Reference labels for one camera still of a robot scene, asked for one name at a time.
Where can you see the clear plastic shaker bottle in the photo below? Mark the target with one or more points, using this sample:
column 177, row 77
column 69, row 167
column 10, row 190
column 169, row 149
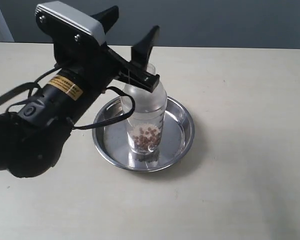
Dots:
column 144, row 127

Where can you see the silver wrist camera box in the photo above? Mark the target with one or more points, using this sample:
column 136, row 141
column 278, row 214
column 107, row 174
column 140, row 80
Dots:
column 73, row 17

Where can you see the round stainless steel tray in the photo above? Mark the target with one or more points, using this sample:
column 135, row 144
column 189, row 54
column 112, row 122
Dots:
column 178, row 135

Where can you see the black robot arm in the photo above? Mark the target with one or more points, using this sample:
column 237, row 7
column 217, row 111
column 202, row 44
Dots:
column 32, row 139

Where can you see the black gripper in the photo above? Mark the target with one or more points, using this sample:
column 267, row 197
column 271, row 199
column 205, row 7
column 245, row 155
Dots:
column 100, row 63

